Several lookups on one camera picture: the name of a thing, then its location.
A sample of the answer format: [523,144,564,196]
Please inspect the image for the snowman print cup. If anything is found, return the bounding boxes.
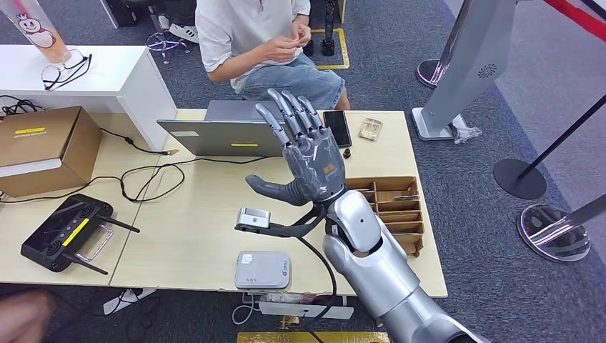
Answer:
[0,0,73,65]

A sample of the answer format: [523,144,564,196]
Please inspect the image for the cardboard box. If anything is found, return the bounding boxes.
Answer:
[0,106,103,199]

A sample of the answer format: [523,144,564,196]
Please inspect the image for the grey laptop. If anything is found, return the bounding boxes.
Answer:
[157,99,304,159]

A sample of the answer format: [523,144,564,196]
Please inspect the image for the black smartphone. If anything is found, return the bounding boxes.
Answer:
[323,110,353,149]

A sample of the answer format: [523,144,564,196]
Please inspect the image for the grey card reader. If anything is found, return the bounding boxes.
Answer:
[234,251,292,291]

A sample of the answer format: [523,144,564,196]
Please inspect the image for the white cabinet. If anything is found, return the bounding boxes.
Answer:
[0,44,178,152]

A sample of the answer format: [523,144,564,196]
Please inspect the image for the white power strip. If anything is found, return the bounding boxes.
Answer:
[103,287,157,317]

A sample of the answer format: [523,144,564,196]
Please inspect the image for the person's right hand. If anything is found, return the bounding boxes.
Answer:
[262,35,300,64]

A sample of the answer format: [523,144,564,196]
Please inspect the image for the red barrier belt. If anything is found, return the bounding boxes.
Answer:
[542,0,606,44]

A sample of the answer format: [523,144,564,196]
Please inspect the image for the yellow floor tape square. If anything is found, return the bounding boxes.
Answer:
[314,28,350,71]

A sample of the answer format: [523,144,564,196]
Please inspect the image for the chrome stanchion post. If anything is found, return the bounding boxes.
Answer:
[415,0,475,91]
[516,193,606,264]

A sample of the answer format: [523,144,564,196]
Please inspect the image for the white reader cable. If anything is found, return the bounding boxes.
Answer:
[231,293,257,327]

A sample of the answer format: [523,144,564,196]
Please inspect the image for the chrome stool base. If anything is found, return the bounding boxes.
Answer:
[144,4,190,65]

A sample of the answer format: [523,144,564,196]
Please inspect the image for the long black cable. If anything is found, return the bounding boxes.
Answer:
[0,156,269,204]

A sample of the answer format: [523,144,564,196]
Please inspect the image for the black cable with plug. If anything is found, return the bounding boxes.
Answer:
[99,127,180,157]

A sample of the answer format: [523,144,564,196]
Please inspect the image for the grey kiosk stand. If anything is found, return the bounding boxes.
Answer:
[410,0,520,143]

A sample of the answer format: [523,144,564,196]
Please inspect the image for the black stanchion post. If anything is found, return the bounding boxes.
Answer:
[493,94,606,202]

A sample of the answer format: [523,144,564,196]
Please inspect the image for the wooden card organizer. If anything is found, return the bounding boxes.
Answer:
[344,176,426,259]

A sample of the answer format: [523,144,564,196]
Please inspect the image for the worn yellow floor tape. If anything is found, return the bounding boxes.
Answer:
[237,316,390,343]

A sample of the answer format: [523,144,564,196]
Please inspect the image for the person's hand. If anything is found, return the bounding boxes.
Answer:
[262,35,300,64]
[289,19,314,49]

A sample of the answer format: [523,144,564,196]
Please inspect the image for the black camera cable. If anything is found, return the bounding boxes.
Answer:
[289,234,339,343]

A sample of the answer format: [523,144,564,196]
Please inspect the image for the black-framed glasses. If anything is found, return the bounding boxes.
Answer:
[40,49,94,91]

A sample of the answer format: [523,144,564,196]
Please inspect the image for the person's left hand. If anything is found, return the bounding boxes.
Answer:
[289,19,314,49]

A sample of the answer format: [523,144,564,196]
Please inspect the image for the person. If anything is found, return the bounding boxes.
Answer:
[194,0,352,111]

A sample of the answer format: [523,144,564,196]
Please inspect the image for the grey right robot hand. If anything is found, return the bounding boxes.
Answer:
[245,88,347,207]

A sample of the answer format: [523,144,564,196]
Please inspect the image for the black cabinet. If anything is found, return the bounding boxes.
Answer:
[99,0,142,29]

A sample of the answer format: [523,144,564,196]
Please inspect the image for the clear-sleeved print card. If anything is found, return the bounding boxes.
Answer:
[357,117,384,142]

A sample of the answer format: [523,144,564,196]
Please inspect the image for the black remote controller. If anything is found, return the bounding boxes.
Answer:
[20,193,141,276]

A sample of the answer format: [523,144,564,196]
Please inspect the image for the clear plastic wrap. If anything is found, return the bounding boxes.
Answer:
[449,114,483,145]

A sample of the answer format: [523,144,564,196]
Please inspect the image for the black cable bundle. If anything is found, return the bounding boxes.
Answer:
[0,94,45,118]

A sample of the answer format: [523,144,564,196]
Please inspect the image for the blurred reddish object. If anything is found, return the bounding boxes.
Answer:
[0,289,54,343]

